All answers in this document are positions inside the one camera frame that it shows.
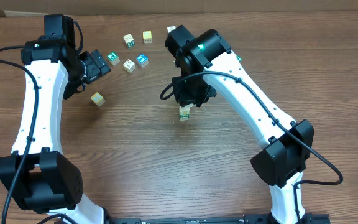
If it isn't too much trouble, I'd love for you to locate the green 4 block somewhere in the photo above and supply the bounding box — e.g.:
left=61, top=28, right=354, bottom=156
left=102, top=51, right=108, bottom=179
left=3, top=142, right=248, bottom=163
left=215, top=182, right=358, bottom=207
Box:
left=180, top=114, right=190, bottom=121

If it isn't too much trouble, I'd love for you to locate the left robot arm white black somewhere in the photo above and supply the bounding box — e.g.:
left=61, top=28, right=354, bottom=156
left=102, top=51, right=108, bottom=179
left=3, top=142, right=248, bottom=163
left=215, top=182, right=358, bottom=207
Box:
left=0, top=14, right=112, bottom=223

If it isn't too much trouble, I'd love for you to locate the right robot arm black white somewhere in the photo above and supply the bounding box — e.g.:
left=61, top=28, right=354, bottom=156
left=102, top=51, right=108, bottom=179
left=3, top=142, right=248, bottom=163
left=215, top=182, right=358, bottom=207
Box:
left=165, top=26, right=314, bottom=223

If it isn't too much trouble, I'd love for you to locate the green letter block left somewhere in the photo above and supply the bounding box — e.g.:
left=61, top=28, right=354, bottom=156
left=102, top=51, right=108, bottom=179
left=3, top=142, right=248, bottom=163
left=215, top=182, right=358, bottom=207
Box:
left=107, top=52, right=120, bottom=66

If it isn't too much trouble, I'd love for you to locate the yellow block front left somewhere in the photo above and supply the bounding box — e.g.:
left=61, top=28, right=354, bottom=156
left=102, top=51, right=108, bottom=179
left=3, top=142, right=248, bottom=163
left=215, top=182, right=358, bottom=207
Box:
left=91, top=92, right=105, bottom=106

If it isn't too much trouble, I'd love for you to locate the yellow block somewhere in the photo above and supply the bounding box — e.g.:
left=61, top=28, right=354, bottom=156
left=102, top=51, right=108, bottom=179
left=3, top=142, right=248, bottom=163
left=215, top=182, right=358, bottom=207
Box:
left=91, top=92, right=105, bottom=106
left=142, top=30, right=152, bottom=44

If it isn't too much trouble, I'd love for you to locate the plain picture block left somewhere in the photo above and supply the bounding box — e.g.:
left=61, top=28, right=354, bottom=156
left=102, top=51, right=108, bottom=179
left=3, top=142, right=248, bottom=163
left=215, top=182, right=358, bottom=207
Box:
left=123, top=59, right=136, bottom=73

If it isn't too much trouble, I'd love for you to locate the green number block top-left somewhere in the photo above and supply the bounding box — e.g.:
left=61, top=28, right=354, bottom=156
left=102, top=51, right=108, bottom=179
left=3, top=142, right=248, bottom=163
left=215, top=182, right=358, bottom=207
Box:
left=123, top=34, right=135, bottom=48

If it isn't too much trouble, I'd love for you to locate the blue H block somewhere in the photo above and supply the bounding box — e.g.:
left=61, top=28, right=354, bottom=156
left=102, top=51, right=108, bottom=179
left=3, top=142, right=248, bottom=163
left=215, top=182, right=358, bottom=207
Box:
left=136, top=54, right=149, bottom=68

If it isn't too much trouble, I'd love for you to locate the yellow top block back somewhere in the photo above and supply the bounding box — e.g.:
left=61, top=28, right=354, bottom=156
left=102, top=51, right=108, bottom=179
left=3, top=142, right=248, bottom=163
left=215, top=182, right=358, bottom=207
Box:
left=142, top=30, right=152, bottom=44

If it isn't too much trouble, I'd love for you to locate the plain wooden block back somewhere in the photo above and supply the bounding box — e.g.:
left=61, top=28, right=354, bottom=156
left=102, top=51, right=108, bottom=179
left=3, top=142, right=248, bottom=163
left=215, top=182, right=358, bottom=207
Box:
left=167, top=26, right=176, bottom=33

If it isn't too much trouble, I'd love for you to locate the cardboard wall panel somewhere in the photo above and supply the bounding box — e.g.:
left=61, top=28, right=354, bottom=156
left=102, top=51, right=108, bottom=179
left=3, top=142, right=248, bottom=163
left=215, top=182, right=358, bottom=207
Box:
left=0, top=0, right=358, bottom=17

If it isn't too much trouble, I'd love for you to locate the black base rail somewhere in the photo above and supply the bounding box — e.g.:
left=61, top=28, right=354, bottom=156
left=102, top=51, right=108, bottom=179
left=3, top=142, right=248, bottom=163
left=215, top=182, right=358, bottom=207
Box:
left=104, top=213, right=331, bottom=224

